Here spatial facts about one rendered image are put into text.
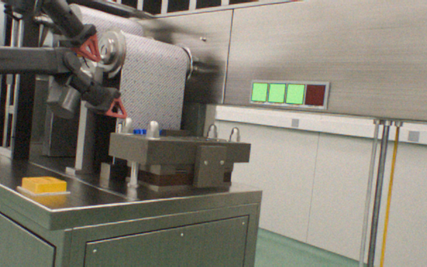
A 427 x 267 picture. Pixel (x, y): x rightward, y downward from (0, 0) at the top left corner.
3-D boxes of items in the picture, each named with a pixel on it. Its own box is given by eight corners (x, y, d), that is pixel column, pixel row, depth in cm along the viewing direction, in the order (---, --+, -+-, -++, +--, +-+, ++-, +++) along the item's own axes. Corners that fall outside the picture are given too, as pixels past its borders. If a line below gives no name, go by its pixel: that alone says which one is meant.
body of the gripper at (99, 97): (109, 113, 108) (87, 97, 103) (88, 109, 115) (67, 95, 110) (121, 92, 110) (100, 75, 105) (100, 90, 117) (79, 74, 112)
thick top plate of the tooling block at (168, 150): (108, 155, 111) (110, 132, 111) (211, 155, 140) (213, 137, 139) (145, 164, 100) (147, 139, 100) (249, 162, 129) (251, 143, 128)
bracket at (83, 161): (64, 171, 120) (74, 63, 118) (85, 170, 124) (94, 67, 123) (73, 174, 116) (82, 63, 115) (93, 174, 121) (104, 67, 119)
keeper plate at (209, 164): (192, 186, 112) (196, 145, 111) (217, 184, 119) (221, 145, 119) (199, 188, 110) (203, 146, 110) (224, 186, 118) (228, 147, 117)
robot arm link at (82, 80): (76, 60, 103) (62, 66, 107) (66, 82, 100) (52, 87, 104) (97, 76, 108) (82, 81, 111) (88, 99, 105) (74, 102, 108)
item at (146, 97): (115, 135, 117) (121, 68, 116) (178, 138, 134) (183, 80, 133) (116, 135, 116) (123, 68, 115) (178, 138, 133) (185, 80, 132)
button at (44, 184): (20, 188, 93) (22, 177, 93) (51, 186, 98) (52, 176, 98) (34, 195, 88) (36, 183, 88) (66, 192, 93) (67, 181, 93)
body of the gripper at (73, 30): (82, 45, 107) (63, 21, 102) (61, 45, 114) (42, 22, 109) (98, 29, 110) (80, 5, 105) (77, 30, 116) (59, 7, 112)
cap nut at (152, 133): (141, 137, 105) (143, 119, 105) (153, 138, 107) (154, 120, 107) (150, 139, 102) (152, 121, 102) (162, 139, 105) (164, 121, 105)
